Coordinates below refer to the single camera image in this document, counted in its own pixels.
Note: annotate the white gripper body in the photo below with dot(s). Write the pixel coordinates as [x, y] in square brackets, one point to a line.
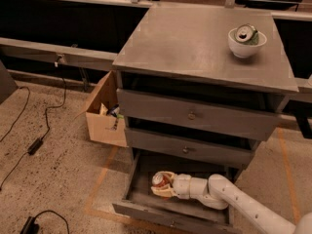
[182, 184]

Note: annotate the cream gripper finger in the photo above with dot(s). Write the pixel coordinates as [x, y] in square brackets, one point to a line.
[165, 191]
[164, 176]

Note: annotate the red coke can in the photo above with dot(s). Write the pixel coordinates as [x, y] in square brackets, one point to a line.
[159, 184]

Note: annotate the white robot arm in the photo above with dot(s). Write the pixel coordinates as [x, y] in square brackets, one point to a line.
[217, 192]

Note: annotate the grey open bottom drawer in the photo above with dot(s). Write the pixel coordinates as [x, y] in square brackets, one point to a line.
[181, 215]

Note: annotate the grey middle drawer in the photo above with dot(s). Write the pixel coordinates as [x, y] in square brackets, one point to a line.
[189, 148]

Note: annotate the grey metal drawer cabinet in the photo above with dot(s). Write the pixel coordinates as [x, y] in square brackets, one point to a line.
[182, 52]

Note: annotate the grey top drawer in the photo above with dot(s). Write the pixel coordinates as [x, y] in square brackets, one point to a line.
[209, 117]

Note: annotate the green soda can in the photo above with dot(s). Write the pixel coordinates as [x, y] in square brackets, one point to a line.
[246, 34]

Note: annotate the cardboard box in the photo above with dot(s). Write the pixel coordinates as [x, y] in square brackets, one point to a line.
[102, 127]

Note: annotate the items in cardboard box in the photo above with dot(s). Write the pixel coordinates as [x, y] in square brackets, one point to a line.
[114, 111]

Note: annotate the black adapter lower left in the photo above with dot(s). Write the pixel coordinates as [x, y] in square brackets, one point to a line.
[31, 227]

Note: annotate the white ceramic bowl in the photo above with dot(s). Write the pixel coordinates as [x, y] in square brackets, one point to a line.
[245, 51]

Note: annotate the black power adapter with cable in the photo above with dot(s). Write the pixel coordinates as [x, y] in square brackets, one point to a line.
[37, 143]

